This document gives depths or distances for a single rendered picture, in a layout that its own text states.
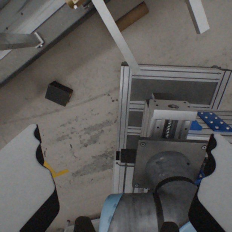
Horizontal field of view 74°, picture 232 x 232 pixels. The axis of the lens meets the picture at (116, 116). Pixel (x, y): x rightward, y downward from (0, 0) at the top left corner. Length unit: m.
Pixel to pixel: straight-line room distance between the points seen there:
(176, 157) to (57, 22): 0.68
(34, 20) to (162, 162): 0.81
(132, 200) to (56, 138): 1.58
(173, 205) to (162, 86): 1.02
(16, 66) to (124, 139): 1.03
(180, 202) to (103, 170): 1.73
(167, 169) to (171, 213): 0.12
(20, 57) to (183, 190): 0.82
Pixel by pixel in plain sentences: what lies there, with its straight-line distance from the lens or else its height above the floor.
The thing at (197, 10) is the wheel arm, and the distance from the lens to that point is 0.63.
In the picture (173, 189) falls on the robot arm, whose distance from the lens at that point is 0.46.
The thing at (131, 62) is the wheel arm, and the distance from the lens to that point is 0.60.
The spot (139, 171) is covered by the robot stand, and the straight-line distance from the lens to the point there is 0.58.
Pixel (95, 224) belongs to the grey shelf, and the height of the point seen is 0.14.
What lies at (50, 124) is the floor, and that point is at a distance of 1.84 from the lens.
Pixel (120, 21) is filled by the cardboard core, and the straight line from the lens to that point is 1.35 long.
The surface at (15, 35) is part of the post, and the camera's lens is 0.66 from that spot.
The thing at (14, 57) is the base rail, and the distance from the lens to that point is 0.88.
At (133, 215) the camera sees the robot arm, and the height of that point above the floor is 1.22.
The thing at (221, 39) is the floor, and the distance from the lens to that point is 1.64.
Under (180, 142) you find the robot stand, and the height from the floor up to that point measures 1.04.
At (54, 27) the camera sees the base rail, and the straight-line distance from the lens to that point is 0.78.
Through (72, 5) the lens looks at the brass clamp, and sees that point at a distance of 0.62.
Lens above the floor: 1.43
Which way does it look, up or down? 62 degrees down
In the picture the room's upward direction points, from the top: 175 degrees counter-clockwise
